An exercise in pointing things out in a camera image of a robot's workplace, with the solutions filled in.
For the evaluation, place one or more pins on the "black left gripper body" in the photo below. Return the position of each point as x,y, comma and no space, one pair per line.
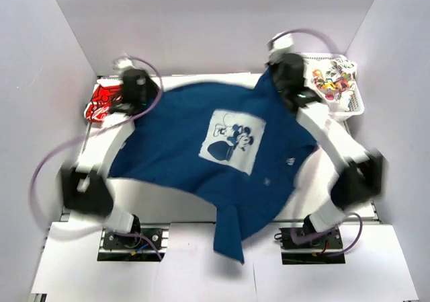
135,89

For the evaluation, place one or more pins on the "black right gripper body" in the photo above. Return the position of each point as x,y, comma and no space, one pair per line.
287,74

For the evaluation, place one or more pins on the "white printed t-shirt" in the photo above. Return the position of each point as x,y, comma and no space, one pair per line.
333,79

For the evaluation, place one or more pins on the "blue t-shirt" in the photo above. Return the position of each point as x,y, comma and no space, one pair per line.
237,148

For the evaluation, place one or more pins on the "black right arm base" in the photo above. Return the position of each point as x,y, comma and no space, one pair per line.
321,251

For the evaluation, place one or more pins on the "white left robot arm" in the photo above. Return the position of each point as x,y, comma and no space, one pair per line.
83,185

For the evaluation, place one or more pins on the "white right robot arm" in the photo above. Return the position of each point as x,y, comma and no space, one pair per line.
359,173

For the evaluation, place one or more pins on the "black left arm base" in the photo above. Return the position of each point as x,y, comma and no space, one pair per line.
151,248

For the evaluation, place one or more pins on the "red and white folded t-shirt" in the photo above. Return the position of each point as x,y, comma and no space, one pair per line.
106,91

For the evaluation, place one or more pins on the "white plastic basket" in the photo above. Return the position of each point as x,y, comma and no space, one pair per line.
340,112

